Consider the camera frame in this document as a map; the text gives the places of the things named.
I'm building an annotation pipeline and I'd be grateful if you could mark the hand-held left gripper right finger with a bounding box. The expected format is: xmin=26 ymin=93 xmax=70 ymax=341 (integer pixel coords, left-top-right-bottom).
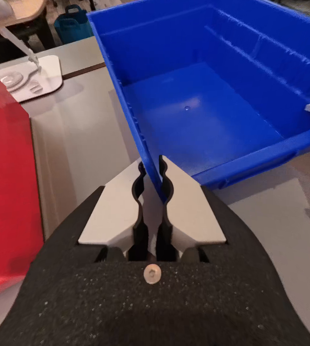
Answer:
xmin=156 ymin=155 xmax=227 ymax=261

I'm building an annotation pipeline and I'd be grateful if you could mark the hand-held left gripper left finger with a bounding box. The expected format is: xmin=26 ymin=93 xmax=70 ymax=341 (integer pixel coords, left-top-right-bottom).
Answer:
xmin=78 ymin=158 xmax=148 ymax=261

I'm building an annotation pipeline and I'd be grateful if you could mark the blue plastic bin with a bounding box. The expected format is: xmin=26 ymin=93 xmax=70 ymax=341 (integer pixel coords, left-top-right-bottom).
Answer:
xmin=86 ymin=0 xmax=310 ymax=191

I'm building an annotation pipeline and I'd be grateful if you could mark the red plastic bin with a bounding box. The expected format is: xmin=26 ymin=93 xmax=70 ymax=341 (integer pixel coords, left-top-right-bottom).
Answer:
xmin=0 ymin=59 xmax=44 ymax=302

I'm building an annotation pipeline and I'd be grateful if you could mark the grey desk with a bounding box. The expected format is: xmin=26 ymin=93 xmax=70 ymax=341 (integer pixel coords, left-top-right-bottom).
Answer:
xmin=0 ymin=36 xmax=310 ymax=338

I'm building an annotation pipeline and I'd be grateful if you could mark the blue tote basket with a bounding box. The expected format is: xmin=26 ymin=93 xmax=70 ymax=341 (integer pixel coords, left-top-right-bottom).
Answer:
xmin=53 ymin=4 xmax=94 ymax=45

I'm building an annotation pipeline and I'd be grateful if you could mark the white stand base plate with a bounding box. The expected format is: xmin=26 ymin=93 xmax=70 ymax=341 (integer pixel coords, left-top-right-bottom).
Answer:
xmin=0 ymin=55 xmax=64 ymax=103

